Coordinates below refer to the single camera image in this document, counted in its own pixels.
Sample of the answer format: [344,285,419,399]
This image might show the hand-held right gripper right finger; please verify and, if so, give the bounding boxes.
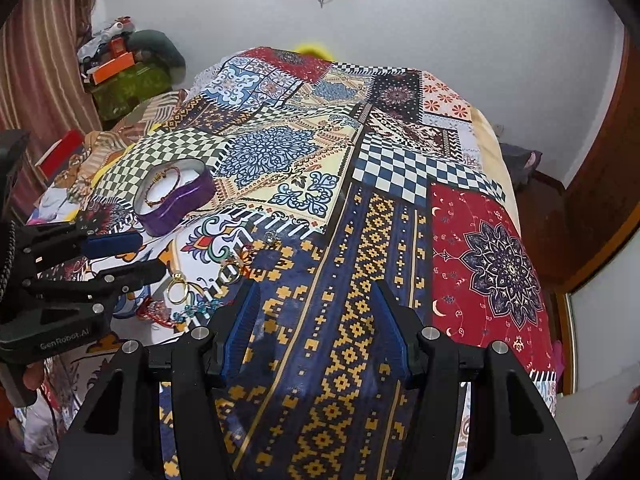
[374,279,576,480]

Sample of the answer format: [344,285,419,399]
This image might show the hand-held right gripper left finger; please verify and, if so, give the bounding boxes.
[47,279,259,480]

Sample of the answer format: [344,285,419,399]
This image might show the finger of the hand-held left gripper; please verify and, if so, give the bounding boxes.
[75,222,146,263]
[92,259,167,297]

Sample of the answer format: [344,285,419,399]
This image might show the gold hoop earring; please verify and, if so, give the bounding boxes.
[166,275,194,306]
[219,254,247,286]

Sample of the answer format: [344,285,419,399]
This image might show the gold bracelet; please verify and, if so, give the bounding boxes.
[144,167,181,207]

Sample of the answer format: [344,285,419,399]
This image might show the purple jewelry box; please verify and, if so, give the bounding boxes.
[132,158,217,237]

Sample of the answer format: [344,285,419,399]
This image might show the person's left hand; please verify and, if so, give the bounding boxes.
[24,362,47,392]

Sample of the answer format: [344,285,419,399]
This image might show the red box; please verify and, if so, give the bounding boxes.
[34,129,87,182]

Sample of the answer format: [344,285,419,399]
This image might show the patchwork printed blanket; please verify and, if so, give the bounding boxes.
[15,46,565,480]

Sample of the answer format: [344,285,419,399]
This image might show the orange box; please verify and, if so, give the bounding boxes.
[89,52,137,86]

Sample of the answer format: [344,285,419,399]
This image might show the yellow bedsheet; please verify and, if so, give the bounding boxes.
[472,109,524,243]

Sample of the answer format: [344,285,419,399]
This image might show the dark green cushion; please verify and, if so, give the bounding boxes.
[131,29,187,82]

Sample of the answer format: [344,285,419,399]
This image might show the white framed panel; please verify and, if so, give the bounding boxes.
[554,237,640,413]

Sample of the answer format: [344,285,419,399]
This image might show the striped brown curtain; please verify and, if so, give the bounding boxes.
[0,0,104,221]

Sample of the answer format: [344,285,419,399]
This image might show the purple cloth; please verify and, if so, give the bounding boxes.
[499,142,544,187]

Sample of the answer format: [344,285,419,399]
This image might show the wooden door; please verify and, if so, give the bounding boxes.
[514,27,640,306]

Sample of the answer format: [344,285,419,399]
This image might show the yellow round object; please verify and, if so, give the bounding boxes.
[294,42,334,59]

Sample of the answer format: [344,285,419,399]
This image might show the teal beaded bracelet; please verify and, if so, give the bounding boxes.
[174,298,227,327]

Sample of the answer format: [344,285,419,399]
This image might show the pink beaded bracelet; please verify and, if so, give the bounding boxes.
[136,299,174,332]

